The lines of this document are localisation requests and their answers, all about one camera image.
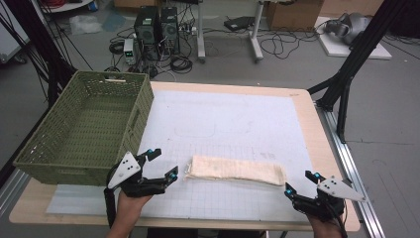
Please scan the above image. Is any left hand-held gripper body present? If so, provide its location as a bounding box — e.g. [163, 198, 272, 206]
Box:
[103, 151, 166, 229]

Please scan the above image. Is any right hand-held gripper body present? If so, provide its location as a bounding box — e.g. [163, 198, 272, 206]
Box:
[291, 176, 368, 222]

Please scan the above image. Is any green woven plastic basket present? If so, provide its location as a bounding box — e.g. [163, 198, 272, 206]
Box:
[12, 69, 156, 187]

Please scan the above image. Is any beige cloth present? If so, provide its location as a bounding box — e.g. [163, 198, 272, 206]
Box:
[183, 154, 288, 187]

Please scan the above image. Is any person's right hand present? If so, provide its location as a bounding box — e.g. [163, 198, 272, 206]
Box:
[306, 212, 349, 238]

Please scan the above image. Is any person's left hand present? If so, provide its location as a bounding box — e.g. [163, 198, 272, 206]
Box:
[116, 190, 154, 227]

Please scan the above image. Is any white grid mat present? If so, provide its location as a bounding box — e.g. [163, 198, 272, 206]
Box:
[46, 88, 319, 223]

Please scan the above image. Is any grey bench power supply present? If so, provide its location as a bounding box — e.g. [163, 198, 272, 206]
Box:
[122, 38, 138, 65]

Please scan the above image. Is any black metal stand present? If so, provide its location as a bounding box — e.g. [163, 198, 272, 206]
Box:
[306, 0, 409, 145]
[3, 0, 79, 109]

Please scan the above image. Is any black computer tower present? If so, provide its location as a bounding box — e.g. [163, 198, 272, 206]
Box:
[133, 5, 160, 61]
[159, 6, 181, 56]

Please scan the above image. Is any white power strip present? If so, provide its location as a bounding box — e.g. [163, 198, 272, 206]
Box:
[177, 25, 198, 36]

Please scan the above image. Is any white desk leg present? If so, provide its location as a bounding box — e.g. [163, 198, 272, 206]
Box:
[249, 0, 264, 62]
[196, 0, 207, 64]

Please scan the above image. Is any white floor board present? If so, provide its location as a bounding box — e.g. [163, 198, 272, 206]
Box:
[314, 16, 393, 60]

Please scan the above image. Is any clear plastic bag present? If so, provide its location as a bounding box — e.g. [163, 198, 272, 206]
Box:
[68, 14, 104, 36]

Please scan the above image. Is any grey rounded device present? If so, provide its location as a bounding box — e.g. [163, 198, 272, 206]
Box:
[323, 12, 372, 46]

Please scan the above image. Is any flat black box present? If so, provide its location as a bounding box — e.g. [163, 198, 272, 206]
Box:
[223, 15, 256, 33]

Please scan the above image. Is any brown cardboard box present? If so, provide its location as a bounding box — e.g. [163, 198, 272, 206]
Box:
[264, 0, 325, 33]

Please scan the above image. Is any white cabinet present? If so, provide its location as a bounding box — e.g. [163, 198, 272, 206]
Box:
[0, 0, 32, 64]

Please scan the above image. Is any aluminium rail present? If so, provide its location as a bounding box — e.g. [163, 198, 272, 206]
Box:
[316, 104, 386, 238]

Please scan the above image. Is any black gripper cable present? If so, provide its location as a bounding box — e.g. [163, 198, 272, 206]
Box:
[325, 199, 349, 238]

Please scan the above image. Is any coiled black cable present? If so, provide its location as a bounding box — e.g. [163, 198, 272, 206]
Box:
[168, 55, 194, 74]

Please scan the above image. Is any tangled black floor cable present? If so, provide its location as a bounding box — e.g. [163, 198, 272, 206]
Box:
[260, 30, 319, 61]

